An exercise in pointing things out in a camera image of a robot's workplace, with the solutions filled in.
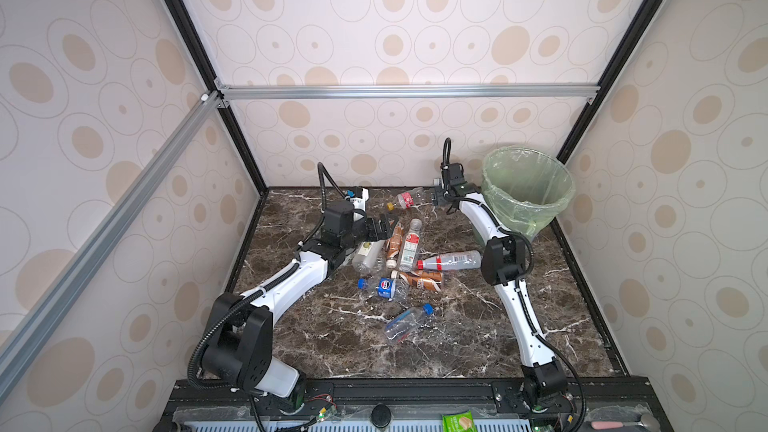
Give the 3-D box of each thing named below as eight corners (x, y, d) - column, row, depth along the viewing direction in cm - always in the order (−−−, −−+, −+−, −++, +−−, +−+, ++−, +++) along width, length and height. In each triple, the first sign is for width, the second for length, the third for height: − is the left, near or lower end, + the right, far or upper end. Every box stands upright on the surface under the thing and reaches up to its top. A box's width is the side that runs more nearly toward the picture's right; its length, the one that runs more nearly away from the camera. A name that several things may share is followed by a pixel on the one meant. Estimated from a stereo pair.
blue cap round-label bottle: (357, 301, 91) (356, 294, 87) (359, 281, 95) (358, 274, 92) (408, 301, 91) (409, 294, 87) (408, 282, 95) (408, 274, 92)
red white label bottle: (398, 272, 98) (398, 263, 94) (407, 225, 111) (408, 215, 107) (414, 275, 98) (415, 266, 93) (422, 227, 110) (423, 217, 106)
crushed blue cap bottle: (392, 347, 84) (392, 342, 80) (382, 331, 86) (382, 325, 83) (435, 319, 89) (437, 313, 85) (424, 304, 92) (426, 298, 88)
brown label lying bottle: (390, 287, 95) (390, 278, 90) (393, 273, 98) (393, 263, 94) (441, 296, 93) (443, 287, 89) (442, 281, 97) (445, 271, 92)
